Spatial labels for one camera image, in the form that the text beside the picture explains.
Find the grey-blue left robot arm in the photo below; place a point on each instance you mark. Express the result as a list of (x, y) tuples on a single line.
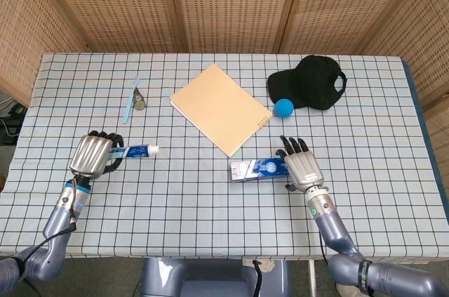
[(56, 221)]

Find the white shoe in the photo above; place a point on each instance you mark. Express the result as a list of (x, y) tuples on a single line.
[(343, 290)]

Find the grey-blue robot torso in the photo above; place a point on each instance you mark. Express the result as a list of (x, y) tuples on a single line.
[(210, 277)]

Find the black grid checkered tablecloth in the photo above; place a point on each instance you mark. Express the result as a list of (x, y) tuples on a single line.
[(210, 212)]

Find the blue foam ball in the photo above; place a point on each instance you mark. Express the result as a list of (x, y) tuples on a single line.
[(283, 108)]

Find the dark blue table underlay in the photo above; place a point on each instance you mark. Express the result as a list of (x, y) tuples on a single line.
[(411, 79)]

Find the blue toothpaste carton box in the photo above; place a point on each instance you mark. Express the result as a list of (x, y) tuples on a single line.
[(252, 169)]

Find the blue white toothpaste tube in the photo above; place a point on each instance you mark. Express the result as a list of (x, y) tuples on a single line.
[(137, 151)]

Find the woven bamboo folding screen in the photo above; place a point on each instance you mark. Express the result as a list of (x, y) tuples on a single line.
[(228, 2)]

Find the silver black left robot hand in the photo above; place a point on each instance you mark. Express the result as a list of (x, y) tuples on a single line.
[(89, 156)]

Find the white metal bracket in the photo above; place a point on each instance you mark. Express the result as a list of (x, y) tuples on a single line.
[(267, 265)]

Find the black baseball cap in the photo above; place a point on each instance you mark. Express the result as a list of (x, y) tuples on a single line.
[(308, 79)]

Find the small grey-brown lump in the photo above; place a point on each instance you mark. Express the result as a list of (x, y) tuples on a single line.
[(141, 103)]

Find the tan cover notebook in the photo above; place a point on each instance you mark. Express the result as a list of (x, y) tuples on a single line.
[(217, 107)]

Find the light blue toothbrush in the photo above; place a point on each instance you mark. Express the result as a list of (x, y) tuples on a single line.
[(129, 105)]

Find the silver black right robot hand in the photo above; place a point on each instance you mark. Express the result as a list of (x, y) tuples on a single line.
[(303, 170)]

